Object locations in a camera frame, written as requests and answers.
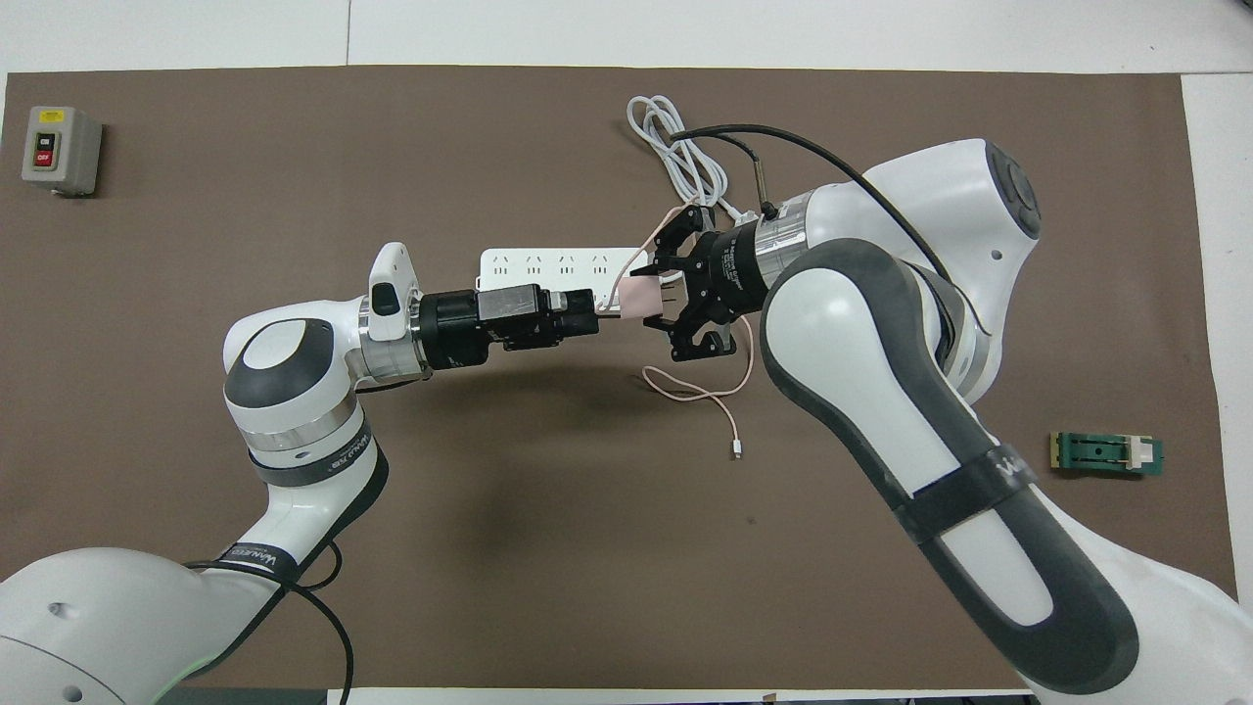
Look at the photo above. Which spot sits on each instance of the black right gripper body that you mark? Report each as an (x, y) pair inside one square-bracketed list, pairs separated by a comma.
[(729, 269)]

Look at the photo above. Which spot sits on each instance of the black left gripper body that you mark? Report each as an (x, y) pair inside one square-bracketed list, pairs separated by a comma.
[(452, 328)]

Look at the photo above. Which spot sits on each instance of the pink charger adapter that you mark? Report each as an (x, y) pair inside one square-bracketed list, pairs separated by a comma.
[(641, 294)]

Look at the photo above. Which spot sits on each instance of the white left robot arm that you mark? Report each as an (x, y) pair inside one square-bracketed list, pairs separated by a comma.
[(284, 392)]

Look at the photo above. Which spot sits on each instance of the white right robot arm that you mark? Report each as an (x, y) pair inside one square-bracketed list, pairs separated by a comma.
[(881, 343)]

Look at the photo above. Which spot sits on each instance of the white power strip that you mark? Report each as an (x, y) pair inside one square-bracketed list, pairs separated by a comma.
[(548, 264)]

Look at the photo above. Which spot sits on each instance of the brown table mat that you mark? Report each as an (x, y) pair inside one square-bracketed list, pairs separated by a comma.
[(587, 587)]

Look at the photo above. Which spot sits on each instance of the green knife switch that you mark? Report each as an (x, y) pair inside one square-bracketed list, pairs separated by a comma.
[(1096, 452)]

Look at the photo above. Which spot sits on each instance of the grey push-button switch box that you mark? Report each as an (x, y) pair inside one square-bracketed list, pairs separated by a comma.
[(73, 147)]

